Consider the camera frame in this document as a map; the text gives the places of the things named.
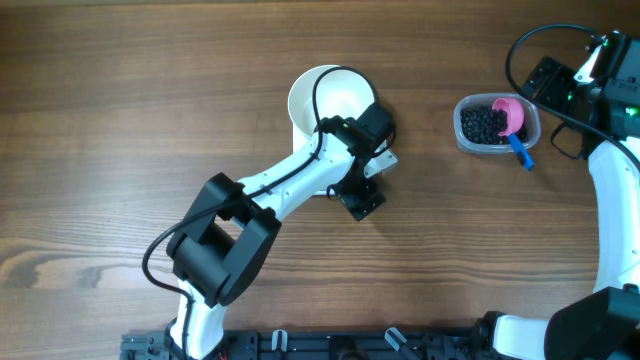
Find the pink scoop blue handle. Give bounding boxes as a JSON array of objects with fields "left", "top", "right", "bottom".
[{"left": 492, "top": 97, "right": 535, "bottom": 171}]

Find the white bowl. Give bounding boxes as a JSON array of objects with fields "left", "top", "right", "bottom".
[{"left": 287, "top": 65, "right": 374, "bottom": 136}]

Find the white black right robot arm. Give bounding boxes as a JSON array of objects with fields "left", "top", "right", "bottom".
[{"left": 473, "top": 25, "right": 639, "bottom": 360}]

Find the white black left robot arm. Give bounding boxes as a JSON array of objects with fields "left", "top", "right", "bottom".
[{"left": 166, "top": 113, "right": 397, "bottom": 359}]

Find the white digital kitchen scale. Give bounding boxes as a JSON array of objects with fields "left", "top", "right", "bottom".
[{"left": 292, "top": 126, "right": 316, "bottom": 154}]

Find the clear container of black beans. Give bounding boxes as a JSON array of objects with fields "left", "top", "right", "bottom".
[{"left": 453, "top": 93, "right": 541, "bottom": 154}]

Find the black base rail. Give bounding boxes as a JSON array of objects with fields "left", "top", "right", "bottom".
[{"left": 119, "top": 327, "right": 491, "bottom": 360}]

